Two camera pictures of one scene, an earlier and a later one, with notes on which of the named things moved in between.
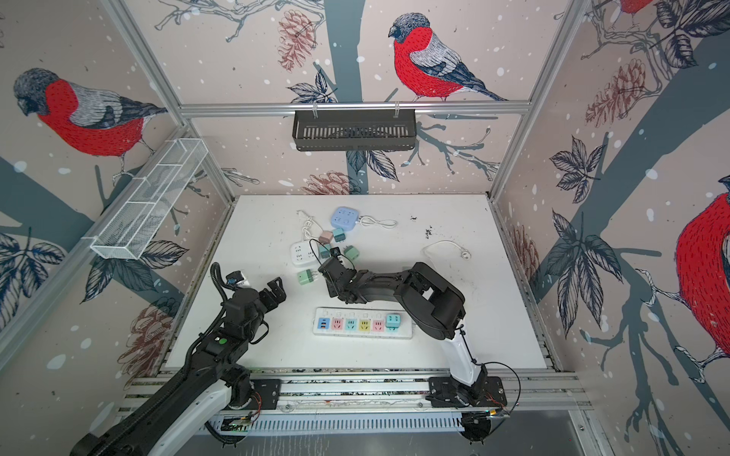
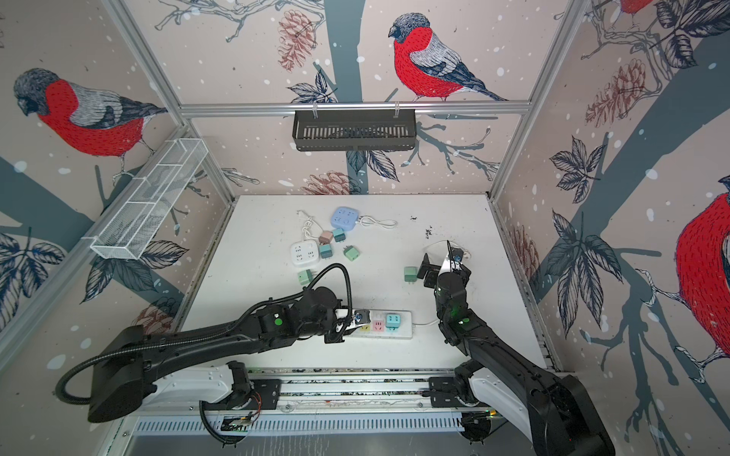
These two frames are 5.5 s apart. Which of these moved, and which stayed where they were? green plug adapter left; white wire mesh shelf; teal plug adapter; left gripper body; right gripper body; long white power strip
Moved: right gripper body; left gripper body
Stayed: long white power strip; green plug adapter left; white wire mesh shelf; teal plug adapter
